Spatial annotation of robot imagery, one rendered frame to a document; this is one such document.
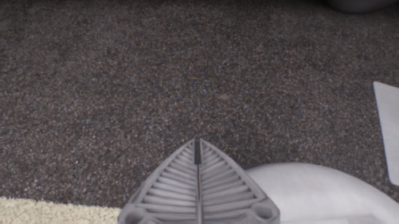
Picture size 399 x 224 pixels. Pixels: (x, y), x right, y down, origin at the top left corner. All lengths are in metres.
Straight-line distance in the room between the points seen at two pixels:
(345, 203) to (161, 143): 0.61
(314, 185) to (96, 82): 0.99
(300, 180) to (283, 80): 0.64
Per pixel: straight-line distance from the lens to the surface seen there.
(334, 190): 0.45
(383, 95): 1.30
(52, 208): 0.91
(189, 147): 0.17
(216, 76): 0.84
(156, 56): 0.95
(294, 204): 0.39
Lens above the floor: 0.69
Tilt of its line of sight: 65 degrees down
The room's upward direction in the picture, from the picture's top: 2 degrees clockwise
